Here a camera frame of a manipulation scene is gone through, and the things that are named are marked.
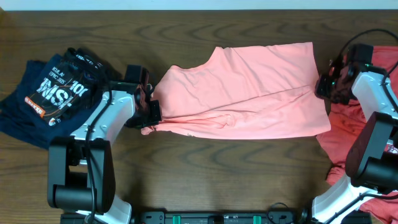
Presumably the red printed t-shirt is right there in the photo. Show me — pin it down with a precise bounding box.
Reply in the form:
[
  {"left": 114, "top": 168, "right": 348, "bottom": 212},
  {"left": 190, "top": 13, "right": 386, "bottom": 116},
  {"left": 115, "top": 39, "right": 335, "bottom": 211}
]
[{"left": 316, "top": 46, "right": 397, "bottom": 224}]

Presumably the light pink t-shirt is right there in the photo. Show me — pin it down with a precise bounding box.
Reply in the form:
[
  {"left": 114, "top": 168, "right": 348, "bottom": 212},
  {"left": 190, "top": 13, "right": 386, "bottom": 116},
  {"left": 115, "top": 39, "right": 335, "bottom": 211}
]
[{"left": 141, "top": 42, "right": 331, "bottom": 139}]

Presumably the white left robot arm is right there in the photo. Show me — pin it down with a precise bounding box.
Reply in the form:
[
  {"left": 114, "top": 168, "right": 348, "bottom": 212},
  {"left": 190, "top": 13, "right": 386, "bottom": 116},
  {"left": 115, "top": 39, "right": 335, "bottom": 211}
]
[{"left": 47, "top": 82, "right": 161, "bottom": 224}]

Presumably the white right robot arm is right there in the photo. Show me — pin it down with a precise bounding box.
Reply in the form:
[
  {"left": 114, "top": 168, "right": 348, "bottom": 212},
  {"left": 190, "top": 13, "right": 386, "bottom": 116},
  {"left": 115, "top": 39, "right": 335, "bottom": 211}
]
[{"left": 305, "top": 60, "right": 397, "bottom": 223}]

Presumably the black printed folded shirt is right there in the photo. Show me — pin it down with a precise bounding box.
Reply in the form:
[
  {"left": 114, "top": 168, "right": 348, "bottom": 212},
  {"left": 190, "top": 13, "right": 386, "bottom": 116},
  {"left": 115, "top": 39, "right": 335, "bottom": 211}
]
[{"left": 24, "top": 48, "right": 104, "bottom": 126}]

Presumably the navy blue folded shirt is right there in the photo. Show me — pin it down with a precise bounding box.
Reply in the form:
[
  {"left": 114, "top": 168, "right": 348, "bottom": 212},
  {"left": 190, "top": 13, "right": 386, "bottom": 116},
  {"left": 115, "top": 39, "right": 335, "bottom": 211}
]
[{"left": 1, "top": 54, "right": 104, "bottom": 149}]

